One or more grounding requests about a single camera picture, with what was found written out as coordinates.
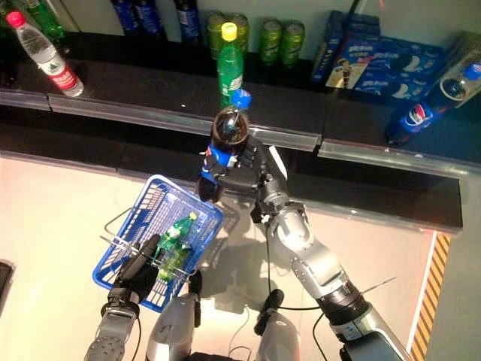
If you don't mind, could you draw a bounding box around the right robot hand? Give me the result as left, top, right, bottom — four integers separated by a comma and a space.
202, 137, 290, 193

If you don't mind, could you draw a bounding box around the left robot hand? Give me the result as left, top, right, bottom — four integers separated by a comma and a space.
110, 233, 162, 305

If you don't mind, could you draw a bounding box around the blue plastic shopping basket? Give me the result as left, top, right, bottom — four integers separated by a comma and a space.
92, 174, 225, 315

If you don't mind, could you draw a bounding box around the silver left robot leg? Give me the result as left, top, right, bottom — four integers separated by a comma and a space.
144, 270, 204, 361

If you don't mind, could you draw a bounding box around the silver robot leg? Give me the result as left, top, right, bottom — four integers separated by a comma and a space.
253, 289, 301, 361
144, 270, 204, 361

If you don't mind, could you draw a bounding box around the black cabinet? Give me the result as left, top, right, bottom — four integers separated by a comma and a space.
0, 261, 16, 317

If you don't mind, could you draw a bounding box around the black store shelf unit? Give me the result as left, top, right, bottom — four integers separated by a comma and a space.
0, 0, 481, 234

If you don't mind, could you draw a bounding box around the silver right robot leg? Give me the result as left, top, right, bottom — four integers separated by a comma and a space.
253, 289, 301, 361

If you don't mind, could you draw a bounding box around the narrow blue cookie box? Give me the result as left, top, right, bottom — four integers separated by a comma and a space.
311, 10, 345, 83

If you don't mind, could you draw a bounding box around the blue Oreo cookie box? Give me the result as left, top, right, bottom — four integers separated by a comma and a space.
325, 32, 444, 103

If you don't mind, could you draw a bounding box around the yellow black hazard tape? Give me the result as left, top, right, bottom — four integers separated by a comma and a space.
409, 232, 452, 361

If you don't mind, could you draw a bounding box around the clear water bottle red label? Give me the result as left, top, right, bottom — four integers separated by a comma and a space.
5, 11, 84, 98

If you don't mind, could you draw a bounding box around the black forearm cable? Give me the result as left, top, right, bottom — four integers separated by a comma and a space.
262, 221, 324, 312

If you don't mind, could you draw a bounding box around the black floor cable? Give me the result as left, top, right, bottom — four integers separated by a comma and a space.
226, 303, 253, 356

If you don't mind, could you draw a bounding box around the black upper arm cable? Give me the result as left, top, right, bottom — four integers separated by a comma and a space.
312, 311, 345, 344

